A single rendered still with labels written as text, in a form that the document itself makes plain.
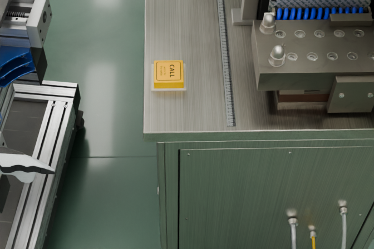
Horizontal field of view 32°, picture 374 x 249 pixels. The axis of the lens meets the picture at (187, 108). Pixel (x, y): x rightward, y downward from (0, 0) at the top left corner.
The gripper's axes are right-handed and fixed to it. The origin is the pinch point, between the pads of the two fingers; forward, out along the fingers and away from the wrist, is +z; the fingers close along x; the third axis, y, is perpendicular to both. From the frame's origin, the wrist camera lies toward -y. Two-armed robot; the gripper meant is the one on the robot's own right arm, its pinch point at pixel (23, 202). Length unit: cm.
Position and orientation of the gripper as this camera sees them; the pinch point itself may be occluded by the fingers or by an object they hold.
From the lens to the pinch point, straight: 100.1
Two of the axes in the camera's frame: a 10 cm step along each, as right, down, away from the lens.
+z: 8.5, 4.3, -3.1
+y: -0.9, 6.9, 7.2
